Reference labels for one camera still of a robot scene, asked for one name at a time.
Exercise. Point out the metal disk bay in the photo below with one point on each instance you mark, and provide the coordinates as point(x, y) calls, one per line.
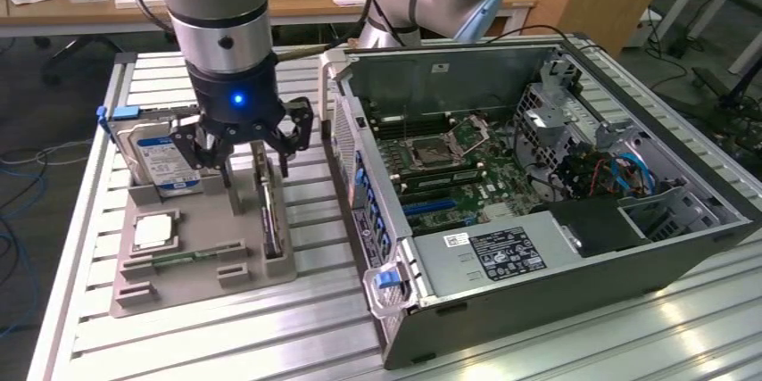
point(673, 213)

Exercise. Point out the silver CPU chip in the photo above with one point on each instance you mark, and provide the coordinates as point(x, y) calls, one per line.
point(154, 231)

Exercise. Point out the hard disk with blue caddy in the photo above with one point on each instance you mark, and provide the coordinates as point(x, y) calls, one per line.
point(149, 158)

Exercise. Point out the black office chair base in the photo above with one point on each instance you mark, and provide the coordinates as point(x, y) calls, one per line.
point(53, 74)

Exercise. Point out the dark grey PC case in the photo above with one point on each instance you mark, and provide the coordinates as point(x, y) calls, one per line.
point(536, 323)

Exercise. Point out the green RAM stick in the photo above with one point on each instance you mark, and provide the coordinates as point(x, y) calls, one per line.
point(182, 259)
point(444, 179)

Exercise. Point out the perforated metal drive cage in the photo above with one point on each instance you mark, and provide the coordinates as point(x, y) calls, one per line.
point(548, 122)

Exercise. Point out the thin locking lever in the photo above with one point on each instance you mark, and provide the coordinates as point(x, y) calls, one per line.
point(408, 124)

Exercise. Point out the black plastic air shroud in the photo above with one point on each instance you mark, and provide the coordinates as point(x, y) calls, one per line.
point(596, 229)

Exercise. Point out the blue expansion slot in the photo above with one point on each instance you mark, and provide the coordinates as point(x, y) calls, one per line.
point(428, 207)

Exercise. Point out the grey parts rack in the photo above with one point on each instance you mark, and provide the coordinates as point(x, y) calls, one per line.
point(202, 292)

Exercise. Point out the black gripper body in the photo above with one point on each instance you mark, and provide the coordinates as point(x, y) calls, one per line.
point(235, 95)

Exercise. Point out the grey power supply unit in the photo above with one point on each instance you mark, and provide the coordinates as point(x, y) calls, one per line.
point(441, 260)

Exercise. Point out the metal socket cover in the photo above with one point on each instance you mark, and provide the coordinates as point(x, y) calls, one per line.
point(472, 126)

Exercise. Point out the green motherboard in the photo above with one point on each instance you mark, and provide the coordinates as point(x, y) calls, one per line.
point(477, 184)

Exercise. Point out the CPU socket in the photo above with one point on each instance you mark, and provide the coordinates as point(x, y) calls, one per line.
point(432, 153)

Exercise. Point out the green graphics card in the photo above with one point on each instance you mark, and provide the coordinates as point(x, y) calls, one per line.
point(271, 220)

